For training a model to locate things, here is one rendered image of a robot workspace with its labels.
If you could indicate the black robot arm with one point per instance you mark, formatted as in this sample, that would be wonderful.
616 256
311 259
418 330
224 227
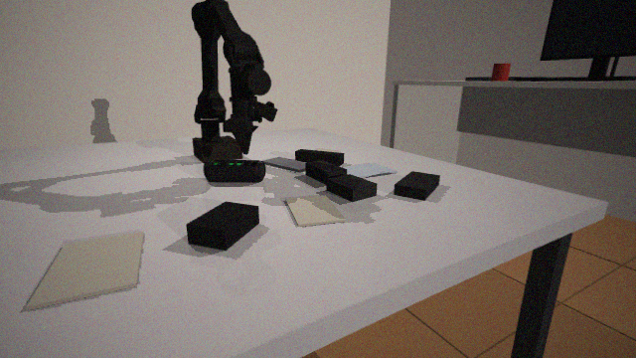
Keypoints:
213 18

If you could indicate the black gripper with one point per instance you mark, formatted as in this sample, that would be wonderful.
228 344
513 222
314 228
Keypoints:
240 124

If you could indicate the beige flat square plate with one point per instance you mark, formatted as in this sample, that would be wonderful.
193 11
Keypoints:
89 268

